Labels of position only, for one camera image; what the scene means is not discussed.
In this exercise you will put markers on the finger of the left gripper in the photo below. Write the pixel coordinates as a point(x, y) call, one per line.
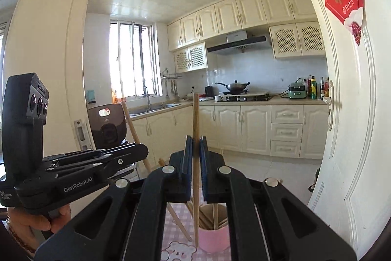
point(128, 153)

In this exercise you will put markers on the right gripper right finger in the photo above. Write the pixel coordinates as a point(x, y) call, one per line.
point(266, 221)

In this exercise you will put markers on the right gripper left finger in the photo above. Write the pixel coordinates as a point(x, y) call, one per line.
point(126, 221)

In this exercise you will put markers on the wooden chopstick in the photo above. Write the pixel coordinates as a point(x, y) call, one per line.
point(196, 168)
point(149, 169)

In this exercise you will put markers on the kitchen faucet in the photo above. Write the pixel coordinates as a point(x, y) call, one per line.
point(147, 96)

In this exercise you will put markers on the kitchen window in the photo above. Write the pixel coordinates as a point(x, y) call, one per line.
point(133, 61)

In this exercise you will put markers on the lower kitchen cabinets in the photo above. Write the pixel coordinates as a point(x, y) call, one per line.
point(279, 129)

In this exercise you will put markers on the kitchen cabinets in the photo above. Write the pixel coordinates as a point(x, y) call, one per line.
point(291, 25)
point(279, 129)

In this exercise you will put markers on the upper kitchen cabinets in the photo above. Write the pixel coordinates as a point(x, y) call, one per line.
point(291, 25)

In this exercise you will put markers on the person's left hand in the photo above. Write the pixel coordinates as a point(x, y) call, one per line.
point(20, 225)

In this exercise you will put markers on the black air fryer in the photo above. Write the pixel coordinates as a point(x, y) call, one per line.
point(108, 125)

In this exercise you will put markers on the pink checkered tablecloth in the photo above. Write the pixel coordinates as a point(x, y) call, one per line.
point(179, 244)

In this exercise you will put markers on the chopstick in cup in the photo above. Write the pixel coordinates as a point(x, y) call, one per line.
point(204, 222)
point(215, 216)

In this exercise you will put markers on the pink utensil holder cup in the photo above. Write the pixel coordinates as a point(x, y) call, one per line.
point(212, 241)

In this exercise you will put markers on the white door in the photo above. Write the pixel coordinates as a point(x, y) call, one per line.
point(352, 192)

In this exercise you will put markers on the gas stove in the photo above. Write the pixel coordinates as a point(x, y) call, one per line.
point(245, 97)

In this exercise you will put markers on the black wok on stove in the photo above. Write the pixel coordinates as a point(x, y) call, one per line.
point(235, 87)

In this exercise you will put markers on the green small appliance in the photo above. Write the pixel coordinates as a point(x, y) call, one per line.
point(297, 90)

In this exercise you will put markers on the green bottle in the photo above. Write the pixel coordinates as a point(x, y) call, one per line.
point(313, 88)

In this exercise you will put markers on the dark sauce bottle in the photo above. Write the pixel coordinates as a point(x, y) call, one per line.
point(321, 89)

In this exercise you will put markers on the range hood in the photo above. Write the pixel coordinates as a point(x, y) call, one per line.
point(241, 42)

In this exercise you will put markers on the door handle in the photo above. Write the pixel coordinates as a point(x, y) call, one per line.
point(332, 102)

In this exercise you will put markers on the door frame with latch plate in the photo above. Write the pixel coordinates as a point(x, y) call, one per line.
point(46, 37)

